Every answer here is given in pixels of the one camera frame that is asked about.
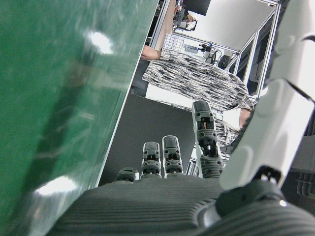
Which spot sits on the person in patterned shirt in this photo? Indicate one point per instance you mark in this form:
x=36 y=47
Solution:
x=197 y=78

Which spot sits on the white grid panel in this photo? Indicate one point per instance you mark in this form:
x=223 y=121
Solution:
x=173 y=41

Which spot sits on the right white grey robot hand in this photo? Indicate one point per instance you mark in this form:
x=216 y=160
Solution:
x=147 y=209

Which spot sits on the black monitor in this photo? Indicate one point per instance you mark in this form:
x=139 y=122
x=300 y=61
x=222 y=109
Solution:
x=147 y=123

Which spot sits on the green conveyor belt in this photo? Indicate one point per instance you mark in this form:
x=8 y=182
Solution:
x=61 y=98

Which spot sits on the aluminium frame enclosure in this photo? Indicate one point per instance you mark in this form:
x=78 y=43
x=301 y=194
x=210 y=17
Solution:
x=248 y=49

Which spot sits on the person forearm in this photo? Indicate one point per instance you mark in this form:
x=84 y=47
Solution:
x=150 y=52

